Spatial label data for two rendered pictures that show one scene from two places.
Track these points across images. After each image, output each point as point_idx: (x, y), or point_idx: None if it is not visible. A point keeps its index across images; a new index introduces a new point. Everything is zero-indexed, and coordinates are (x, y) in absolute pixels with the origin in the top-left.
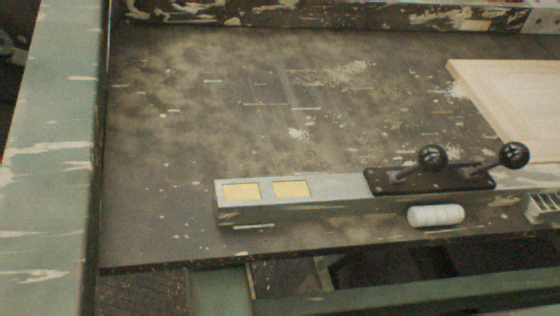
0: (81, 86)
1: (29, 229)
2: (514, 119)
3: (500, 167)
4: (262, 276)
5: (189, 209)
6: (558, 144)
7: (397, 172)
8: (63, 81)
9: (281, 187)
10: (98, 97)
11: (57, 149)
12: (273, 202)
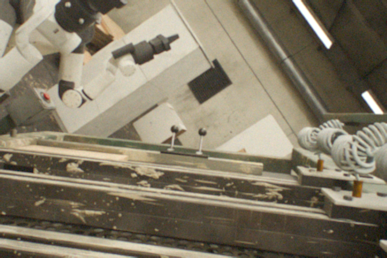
0: (316, 159)
1: (312, 152)
2: (109, 158)
3: (151, 152)
4: None
5: (270, 175)
6: (104, 154)
7: (199, 151)
8: (324, 160)
9: (239, 162)
10: (309, 162)
11: (314, 155)
12: (243, 161)
